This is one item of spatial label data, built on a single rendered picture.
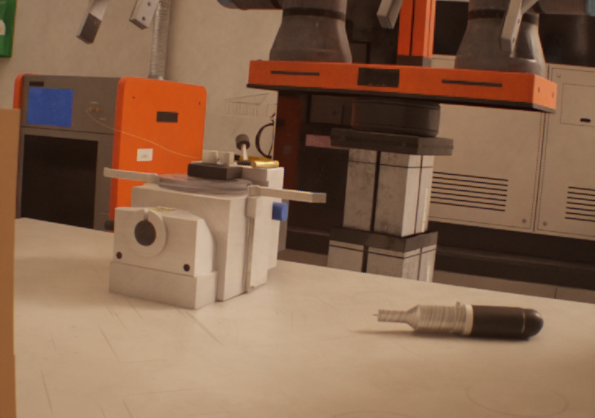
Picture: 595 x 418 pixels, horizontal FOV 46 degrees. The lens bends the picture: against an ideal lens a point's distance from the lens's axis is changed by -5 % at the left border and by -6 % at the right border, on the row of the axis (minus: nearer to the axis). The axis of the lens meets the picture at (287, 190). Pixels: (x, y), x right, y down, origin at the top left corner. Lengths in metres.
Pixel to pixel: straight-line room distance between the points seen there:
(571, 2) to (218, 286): 0.73
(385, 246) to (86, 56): 3.03
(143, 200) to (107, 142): 1.16
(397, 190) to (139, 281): 0.66
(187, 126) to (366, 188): 0.92
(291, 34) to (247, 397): 0.96
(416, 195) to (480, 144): 0.86
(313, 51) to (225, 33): 2.35
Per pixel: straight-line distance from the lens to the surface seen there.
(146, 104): 1.89
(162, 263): 0.63
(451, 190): 2.12
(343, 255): 1.27
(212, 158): 0.73
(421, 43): 1.33
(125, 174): 0.74
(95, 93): 1.87
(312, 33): 1.32
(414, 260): 1.26
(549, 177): 2.10
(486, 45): 1.17
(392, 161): 1.23
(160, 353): 0.51
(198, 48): 3.70
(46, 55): 4.25
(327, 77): 1.27
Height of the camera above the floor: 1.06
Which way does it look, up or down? 6 degrees down
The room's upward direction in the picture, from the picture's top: 5 degrees clockwise
